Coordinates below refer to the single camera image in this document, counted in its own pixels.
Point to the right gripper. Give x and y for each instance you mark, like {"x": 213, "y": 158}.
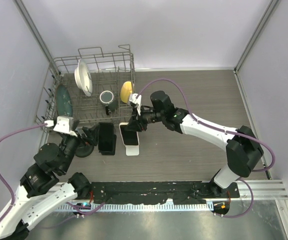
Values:
{"x": 136, "y": 123}

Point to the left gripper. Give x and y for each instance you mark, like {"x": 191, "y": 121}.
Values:
{"x": 93, "y": 134}

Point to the black phone pink case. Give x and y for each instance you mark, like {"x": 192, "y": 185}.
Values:
{"x": 129, "y": 138}

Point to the black round base stand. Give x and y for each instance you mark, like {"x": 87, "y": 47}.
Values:
{"x": 82, "y": 152}

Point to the black folding phone stand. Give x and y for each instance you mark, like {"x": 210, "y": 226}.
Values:
{"x": 107, "y": 145}

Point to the white folding phone stand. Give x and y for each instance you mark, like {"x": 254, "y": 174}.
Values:
{"x": 132, "y": 150}

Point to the black phone clear case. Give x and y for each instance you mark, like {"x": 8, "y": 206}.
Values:
{"x": 87, "y": 145}

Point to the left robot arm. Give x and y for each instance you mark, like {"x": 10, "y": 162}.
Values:
{"x": 30, "y": 202}

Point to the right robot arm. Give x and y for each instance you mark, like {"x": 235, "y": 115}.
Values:
{"x": 242, "y": 151}

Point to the dark green mug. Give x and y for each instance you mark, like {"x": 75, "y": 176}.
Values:
{"x": 108, "y": 100}

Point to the yellow cup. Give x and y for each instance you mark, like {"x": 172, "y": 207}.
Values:
{"x": 126, "y": 91}

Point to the teal plate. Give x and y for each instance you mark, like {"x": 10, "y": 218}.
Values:
{"x": 63, "y": 101}

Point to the white bowl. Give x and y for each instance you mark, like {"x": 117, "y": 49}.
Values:
{"x": 83, "y": 79}

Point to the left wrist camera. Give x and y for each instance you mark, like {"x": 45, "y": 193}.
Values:
{"x": 64, "y": 125}

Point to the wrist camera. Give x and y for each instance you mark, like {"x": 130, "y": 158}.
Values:
{"x": 64, "y": 125}
{"x": 135, "y": 101}

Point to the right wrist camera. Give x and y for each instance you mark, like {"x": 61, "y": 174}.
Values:
{"x": 135, "y": 101}

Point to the wire dish rack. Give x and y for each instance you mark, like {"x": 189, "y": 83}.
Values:
{"x": 108, "y": 70}

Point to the white slotted cable duct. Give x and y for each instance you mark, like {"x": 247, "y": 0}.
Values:
{"x": 169, "y": 206}

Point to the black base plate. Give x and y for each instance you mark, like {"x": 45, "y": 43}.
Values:
{"x": 158, "y": 192}

